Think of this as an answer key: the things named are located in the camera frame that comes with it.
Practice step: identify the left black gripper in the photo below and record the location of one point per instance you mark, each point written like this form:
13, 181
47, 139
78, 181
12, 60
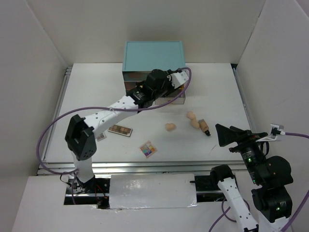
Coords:
171, 87

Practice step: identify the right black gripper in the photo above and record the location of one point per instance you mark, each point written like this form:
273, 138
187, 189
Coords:
243, 137

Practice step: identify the pink eyeshadow palette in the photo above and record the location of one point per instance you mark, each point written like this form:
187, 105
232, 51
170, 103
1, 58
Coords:
102, 136

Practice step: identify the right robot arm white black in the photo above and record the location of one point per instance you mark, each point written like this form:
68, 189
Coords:
271, 175

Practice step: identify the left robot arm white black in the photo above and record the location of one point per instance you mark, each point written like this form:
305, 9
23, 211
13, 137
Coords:
82, 132

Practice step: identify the beige makeup sponge centre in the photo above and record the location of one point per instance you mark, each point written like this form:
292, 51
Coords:
170, 127

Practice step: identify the beige makeup sponge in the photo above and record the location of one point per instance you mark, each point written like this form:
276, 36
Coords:
170, 127
190, 115
194, 124

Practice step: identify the beige makeup sponge upper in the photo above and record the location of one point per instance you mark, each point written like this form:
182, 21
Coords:
190, 115

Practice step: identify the beige makeup sponge lower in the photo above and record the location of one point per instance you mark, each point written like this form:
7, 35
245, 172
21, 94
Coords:
194, 124

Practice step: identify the teal drawer organizer box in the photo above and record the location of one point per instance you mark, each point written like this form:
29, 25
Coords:
141, 57

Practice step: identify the brown eyeshadow palette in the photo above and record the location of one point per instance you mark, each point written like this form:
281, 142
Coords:
120, 130

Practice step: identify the colourful square eyeshadow palette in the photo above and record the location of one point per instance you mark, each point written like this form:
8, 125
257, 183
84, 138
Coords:
147, 149

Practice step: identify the white tape sheet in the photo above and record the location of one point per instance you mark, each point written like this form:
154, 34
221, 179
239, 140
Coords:
152, 191

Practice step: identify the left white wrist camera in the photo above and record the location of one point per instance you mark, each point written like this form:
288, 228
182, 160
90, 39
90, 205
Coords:
178, 79

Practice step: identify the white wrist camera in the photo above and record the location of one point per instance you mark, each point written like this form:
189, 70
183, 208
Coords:
178, 79
276, 134

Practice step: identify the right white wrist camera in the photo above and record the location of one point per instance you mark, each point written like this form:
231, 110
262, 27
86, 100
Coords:
276, 134

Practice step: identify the aluminium rail frame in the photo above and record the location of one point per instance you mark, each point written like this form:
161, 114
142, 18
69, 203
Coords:
213, 95

